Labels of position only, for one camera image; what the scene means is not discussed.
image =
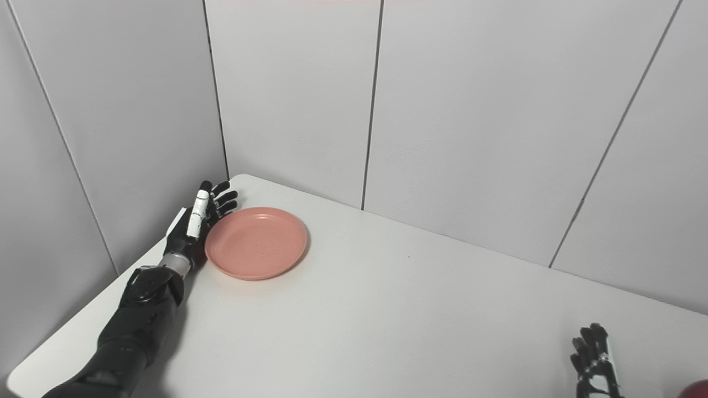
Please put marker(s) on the pink round plate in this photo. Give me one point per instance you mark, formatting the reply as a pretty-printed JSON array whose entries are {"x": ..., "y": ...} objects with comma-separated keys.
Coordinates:
[{"x": 256, "y": 243}]

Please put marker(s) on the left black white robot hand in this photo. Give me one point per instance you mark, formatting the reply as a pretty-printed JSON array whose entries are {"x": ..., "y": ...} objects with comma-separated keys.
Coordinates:
[{"x": 194, "y": 224}]

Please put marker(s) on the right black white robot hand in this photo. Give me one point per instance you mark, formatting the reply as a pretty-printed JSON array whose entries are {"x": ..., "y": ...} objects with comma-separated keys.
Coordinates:
[{"x": 594, "y": 365}]

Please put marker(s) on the red apple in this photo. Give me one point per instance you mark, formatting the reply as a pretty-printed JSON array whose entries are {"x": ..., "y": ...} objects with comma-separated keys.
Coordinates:
[{"x": 694, "y": 389}]

